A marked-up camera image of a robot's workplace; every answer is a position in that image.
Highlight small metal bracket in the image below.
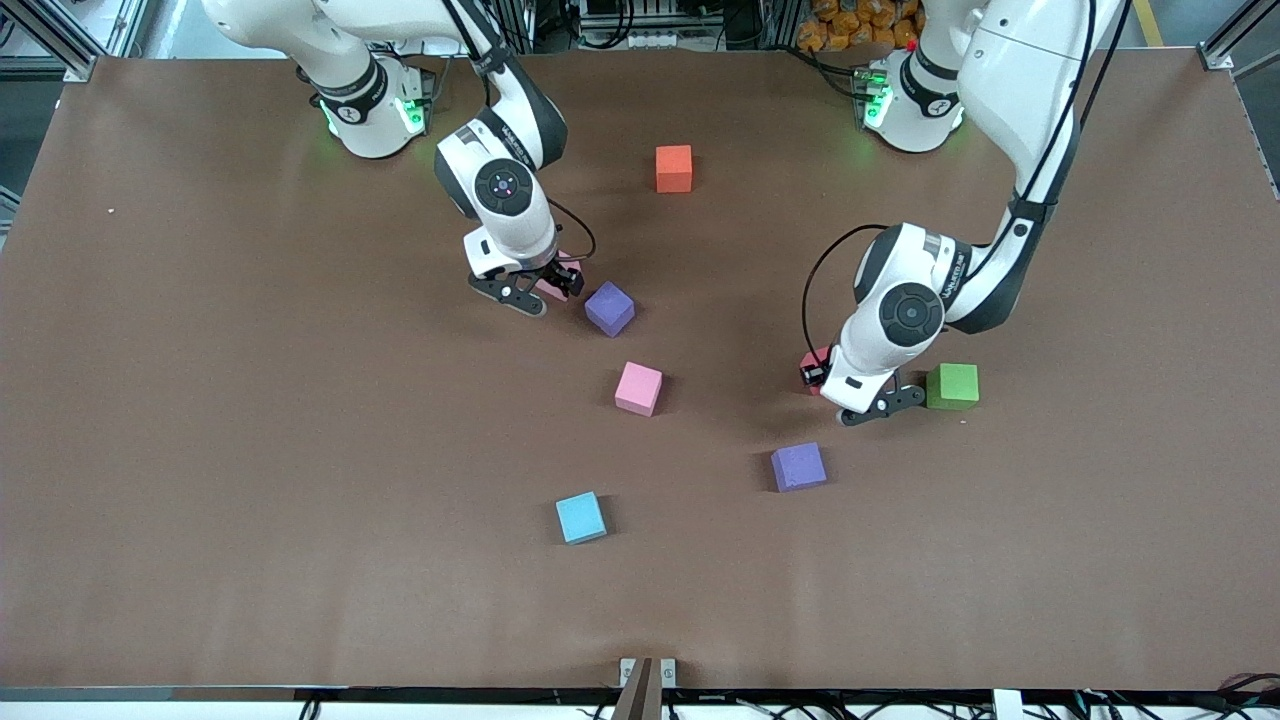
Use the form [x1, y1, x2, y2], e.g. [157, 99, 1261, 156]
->
[619, 657, 677, 690]

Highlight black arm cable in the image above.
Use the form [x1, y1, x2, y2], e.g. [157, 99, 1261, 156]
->
[440, 0, 598, 266]
[802, 0, 1136, 366]

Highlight aluminium frame profile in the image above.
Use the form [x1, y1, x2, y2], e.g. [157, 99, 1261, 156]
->
[0, 0, 151, 83]
[1198, 0, 1280, 76]

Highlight purple foam block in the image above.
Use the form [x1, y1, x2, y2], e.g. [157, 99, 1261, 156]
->
[769, 442, 829, 494]
[584, 281, 637, 339]

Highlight orange foam block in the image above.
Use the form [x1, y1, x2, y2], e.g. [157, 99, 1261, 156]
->
[655, 145, 694, 194]

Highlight green foam block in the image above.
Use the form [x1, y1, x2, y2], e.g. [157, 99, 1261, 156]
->
[925, 362, 981, 412]

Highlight dark equipment rack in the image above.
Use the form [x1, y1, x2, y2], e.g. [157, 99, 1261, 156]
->
[520, 0, 801, 53]

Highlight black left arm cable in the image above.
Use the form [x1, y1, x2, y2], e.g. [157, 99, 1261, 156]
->
[802, 0, 1136, 366]

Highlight light blue foam block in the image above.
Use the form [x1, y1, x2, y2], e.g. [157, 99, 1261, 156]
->
[555, 490, 609, 546]

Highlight pile of orange objects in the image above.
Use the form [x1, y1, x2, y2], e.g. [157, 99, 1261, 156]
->
[797, 0, 921, 56]

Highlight deep pink foam block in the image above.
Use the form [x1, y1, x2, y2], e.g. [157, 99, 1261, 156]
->
[798, 346, 837, 397]

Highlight brown camera pole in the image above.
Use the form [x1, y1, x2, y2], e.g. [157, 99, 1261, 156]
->
[611, 657, 663, 720]

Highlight black cable bundle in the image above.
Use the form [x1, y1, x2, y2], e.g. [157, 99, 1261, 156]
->
[1075, 672, 1280, 720]

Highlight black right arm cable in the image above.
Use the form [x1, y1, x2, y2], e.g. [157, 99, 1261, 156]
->
[440, 0, 598, 266]

